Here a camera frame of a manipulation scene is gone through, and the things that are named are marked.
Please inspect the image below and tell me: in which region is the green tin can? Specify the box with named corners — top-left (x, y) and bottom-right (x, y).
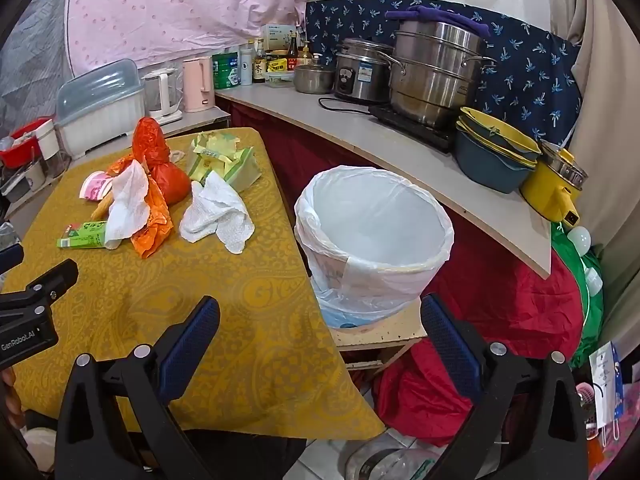
top-left (212, 51), bottom-right (243, 91)

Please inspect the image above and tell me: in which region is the blue yellow plastic basin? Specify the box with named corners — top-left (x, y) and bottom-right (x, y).
top-left (454, 127), bottom-right (538, 195)
top-left (459, 106), bottom-right (543, 161)

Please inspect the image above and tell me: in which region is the small white box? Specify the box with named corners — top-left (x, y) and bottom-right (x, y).
top-left (37, 127), bottom-right (61, 161)

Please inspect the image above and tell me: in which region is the dark sauce bottle white label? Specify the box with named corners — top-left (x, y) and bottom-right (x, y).
top-left (252, 39), bottom-right (267, 83)

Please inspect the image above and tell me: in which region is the pink paper cup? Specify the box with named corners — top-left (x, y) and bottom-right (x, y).
top-left (80, 170), bottom-right (118, 202)

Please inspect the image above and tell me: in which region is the glass kettle with white handle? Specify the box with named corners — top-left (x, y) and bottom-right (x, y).
top-left (142, 67), bottom-right (183, 123)

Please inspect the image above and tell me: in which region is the maroon counter curtain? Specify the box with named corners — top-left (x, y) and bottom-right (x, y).
top-left (220, 95), bottom-right (501, 271)

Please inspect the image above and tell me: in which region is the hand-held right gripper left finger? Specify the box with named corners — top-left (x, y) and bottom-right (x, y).
top-left (54, 295), bottom-right (222, 480)

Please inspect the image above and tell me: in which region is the person's left hand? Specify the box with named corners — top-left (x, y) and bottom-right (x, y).
top-left (0, 367), bottom-right (22, 424)

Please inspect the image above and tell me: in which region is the small steel pot with lid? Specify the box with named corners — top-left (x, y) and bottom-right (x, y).
top-left (293, 60), bottom-right (336, 95)

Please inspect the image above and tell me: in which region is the beige curtain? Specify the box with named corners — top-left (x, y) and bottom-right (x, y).
top-left (550, 0), bottom-right (640, 261)

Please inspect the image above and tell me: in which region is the steel rice cooker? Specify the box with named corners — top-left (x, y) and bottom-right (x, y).
top-left (334, 37), bottom-right (393, 103)

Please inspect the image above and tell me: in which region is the black induction cooktop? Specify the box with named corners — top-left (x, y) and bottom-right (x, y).
top-left (370, 102), bottom-right (458, 153)

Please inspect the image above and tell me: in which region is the white and green cardboard box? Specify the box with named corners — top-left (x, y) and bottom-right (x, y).
top-left (263, 24), bottom-right (297, 53)

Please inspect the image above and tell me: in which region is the pale green paper box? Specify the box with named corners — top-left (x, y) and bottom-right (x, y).
top-left (220, 147), bottom-right (262, 193)

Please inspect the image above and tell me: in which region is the red plastic bag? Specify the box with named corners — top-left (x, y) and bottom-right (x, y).
top-left (132, 116), bottom-right (193, 206)

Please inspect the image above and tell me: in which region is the yellow electric pot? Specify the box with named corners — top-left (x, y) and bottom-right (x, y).
top-left (519, 141), bottom-right (590, 225)

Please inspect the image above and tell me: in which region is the clear plastic bottle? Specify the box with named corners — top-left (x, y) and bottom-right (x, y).
top-left (345, 430), bottom-right (446, 480)

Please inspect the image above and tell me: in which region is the large steel steamer pot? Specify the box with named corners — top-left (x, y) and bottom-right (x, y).
top-left (387, 20), bottom-right (498, 128)

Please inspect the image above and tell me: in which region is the yellow-green snack packet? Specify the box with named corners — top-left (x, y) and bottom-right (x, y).
top-left (187, 131), bottom-right (251, 186)

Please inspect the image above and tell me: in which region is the white paper towel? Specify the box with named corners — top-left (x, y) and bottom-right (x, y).
top-left (179, 170), bottom-right (256, 255)
top-left (105, 160), bottom-right (151, 251)

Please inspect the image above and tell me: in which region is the orange plastic bag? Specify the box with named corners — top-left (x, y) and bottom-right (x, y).
top-left (107, 155), bottom-right (176, 260)

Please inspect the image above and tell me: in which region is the white lined trash bin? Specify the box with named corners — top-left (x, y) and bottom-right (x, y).
top-left (294, 164), bottom-right (456, 328)

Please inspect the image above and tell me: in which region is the pink dotted cloth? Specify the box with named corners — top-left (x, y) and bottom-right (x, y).
top-left (65, 0), bottom-right (341, 68)

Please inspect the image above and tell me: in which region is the grey patterned curtain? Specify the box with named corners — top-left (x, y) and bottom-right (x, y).
top-left (0, 0), bottom-right (76, 141)

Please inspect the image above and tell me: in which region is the black power cable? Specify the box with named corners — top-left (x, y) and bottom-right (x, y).
top-left (318, 96), bottom-right (376, 112)

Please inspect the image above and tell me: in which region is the pink electric kettle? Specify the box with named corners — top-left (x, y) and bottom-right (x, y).
top-left (181, 56), bottom-right (216, 113)

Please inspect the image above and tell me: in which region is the white printed paper bag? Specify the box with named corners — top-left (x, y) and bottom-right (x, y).
top-left (589, 342), bottom-right (626, 428)

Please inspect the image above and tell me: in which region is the red cloth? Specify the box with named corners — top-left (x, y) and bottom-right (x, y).
top-left (375, 235), bottom-right (586, 446)

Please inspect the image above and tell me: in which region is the wooden stool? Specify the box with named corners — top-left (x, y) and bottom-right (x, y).
top-left (330, 305), bottom-right (431, 371)

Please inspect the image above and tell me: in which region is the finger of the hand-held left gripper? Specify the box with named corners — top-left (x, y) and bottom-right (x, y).
top-left (0, 259), bottom-right (80, 317)
top-left (0, 244), bottom-right (25, 277)

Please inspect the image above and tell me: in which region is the clear plastic container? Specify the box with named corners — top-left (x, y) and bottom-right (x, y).
top-left (0, 150), bottom-right (71, 201)

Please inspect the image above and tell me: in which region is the pink plastic basket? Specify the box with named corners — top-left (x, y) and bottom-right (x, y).
top-left (575, 382), bottom-right (601, 428)

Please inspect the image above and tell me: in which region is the light green paper box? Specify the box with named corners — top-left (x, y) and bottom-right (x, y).
top-left (56, 220), bottom-right (108, 250)

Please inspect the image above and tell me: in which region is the green plastic bag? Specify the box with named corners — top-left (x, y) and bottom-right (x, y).
top-left (550, 220), bottom-right (606, 366)

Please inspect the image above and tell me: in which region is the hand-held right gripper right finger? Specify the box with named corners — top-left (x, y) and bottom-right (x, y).
top-left (420, 292), bottom-right (591, 480)

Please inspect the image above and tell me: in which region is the navy printed cloth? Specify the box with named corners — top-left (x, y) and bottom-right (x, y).
top-left (305, 0), bottom-right (583, 151)

